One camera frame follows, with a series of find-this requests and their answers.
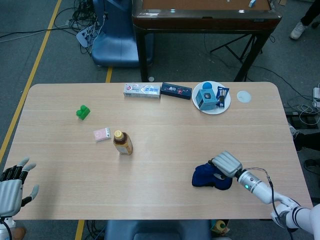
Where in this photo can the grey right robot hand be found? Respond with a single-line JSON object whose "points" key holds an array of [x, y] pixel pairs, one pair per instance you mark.
{"points": [[227, 163]]}

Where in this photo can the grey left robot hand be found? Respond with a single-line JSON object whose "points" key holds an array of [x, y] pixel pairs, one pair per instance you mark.
{"points": [[10, 195]]}

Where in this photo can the dark blue cloth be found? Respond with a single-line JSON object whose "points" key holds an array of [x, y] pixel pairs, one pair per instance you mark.
{"points": [[202, 177]]}

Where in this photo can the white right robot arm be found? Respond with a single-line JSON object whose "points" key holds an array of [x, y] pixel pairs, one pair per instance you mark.
{"points": [[257, 187]]}

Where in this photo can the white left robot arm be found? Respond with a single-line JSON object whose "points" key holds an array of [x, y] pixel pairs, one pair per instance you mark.
{"points": [[3, 226]]}

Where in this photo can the white round plate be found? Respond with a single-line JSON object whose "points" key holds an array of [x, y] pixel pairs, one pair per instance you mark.
{"points": [[212, 111]]}

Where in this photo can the blue snack packet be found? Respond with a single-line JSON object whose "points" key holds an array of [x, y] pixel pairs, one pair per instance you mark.
{"points": [[222, 96]]}

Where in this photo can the light blue carton box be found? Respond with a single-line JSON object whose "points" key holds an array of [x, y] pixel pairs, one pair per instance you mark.
{"points": [[206, 98]]}

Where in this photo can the white round table grommet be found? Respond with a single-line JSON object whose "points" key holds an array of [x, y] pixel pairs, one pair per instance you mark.
{"points": [[244, 96]]}

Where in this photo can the dark blue long box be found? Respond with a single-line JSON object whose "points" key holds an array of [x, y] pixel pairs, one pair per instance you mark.
{"points": [[176, 91]]}

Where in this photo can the blue robot torso base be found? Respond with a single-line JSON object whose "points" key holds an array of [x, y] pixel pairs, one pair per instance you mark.
{"points": [[157, 230]]}

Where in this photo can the tea bottle yellow cap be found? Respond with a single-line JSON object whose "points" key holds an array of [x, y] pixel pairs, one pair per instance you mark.
{"points": [[122, 146]]}

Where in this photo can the green toy brick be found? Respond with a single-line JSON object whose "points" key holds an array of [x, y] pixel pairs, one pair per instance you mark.
{"points": [[83, 113]]}

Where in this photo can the pink small box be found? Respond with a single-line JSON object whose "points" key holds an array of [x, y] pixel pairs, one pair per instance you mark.
{"points": [[102, 134]]}

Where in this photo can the white power strip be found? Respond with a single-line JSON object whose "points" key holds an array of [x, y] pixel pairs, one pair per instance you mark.
{"points": [[317, 96]]}

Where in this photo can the white toothpaste box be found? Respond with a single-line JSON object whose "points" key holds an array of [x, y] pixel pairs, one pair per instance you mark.
{"points": [[142, 91]]}

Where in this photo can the black tripod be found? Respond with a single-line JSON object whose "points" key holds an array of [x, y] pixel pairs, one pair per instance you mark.
{"points": [[235, 48]]}

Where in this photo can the dark wood mahjong table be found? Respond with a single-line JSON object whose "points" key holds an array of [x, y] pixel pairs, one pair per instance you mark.
{"points": [[205, 21]]}

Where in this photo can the white sneaker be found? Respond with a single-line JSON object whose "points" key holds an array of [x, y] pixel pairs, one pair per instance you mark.
{"points": [[298, 30]]}

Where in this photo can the blue white mahjong tile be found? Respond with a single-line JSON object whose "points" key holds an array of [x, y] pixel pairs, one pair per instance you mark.
{"points": [[252, 3]]}

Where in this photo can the person leg black trousers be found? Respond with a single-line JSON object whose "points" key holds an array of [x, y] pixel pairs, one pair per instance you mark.
{"points": [[312, 12]]}

